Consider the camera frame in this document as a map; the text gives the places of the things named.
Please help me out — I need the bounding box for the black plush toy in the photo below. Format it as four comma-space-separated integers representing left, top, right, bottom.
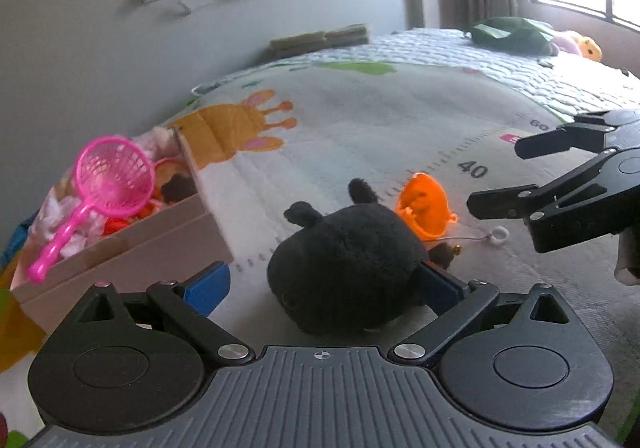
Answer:
267, 179, 454, 336

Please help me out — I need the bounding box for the pink toy strainer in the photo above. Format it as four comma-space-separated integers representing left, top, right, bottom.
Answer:
27, 136, 155, 285

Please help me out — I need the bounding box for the yellow orange plush toy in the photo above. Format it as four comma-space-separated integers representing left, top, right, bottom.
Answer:
551, 30, 602, 62

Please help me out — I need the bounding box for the green plush toy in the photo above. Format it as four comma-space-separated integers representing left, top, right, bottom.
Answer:
469, 16, 556, 56

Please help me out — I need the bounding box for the colourful play mat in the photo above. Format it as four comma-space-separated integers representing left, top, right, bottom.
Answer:
1, 31, 639, 447

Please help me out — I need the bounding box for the folded brown towel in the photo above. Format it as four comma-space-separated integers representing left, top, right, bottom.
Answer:
269, 24, 370, 56

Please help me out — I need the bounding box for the white ring on string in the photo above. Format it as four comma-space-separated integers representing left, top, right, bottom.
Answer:
441, 225, 510, 257

